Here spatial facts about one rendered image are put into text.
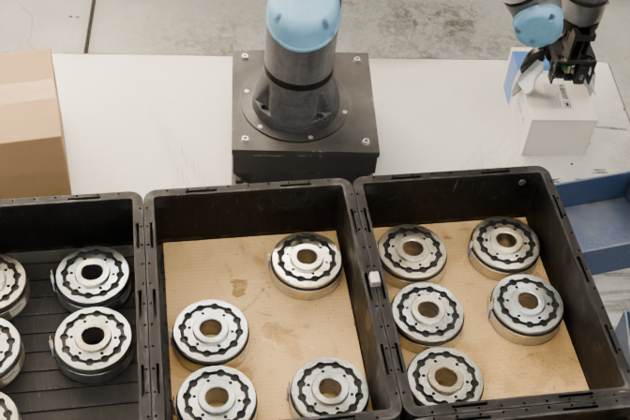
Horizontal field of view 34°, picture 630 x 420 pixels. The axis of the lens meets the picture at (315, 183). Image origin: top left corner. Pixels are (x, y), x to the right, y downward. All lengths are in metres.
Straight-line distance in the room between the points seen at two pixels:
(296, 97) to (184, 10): 1.64
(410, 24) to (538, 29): 1.72
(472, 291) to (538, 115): 0.46
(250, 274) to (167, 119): 0.50
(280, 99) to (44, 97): 0.39
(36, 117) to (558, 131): 0.90
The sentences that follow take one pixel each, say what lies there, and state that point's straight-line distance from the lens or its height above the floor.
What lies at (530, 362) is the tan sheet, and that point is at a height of 0.83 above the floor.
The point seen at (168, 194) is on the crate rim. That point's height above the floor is 0.93.
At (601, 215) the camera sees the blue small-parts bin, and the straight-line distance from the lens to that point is 1.85.
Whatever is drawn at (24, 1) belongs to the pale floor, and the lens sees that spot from 3.39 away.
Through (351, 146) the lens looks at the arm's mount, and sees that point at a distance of 1.73.
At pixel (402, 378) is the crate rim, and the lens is 1.30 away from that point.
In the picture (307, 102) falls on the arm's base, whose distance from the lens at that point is 1.71.
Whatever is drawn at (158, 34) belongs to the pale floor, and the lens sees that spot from 3.22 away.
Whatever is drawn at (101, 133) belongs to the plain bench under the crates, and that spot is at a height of 0.70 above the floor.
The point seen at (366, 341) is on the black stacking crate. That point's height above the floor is 0.87.
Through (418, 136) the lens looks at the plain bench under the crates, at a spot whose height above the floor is 0.70.
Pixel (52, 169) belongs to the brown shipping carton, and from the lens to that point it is 1.72.
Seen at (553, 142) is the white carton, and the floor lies 0.74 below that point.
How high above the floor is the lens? 2.02
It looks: 47 degrees down
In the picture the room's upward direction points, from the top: 5 degrees clockwise
